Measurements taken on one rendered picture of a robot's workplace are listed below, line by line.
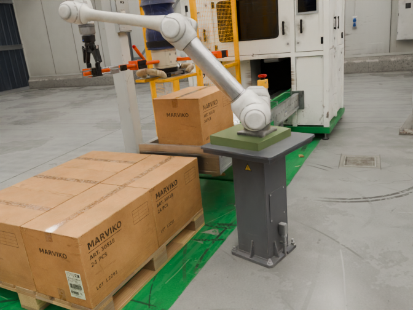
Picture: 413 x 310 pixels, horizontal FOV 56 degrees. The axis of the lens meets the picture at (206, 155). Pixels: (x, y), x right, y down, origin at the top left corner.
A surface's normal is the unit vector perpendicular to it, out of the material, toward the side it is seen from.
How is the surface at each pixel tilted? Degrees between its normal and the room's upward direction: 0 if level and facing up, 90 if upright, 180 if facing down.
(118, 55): 92
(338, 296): 0
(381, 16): 90
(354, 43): 90
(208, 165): 90
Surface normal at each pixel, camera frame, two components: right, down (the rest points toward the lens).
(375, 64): -0.37, 0.31
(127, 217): 0.89, 0.06
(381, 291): -0.09, -0.95
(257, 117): -0.07, 0.41
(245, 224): -0.66, 0.29
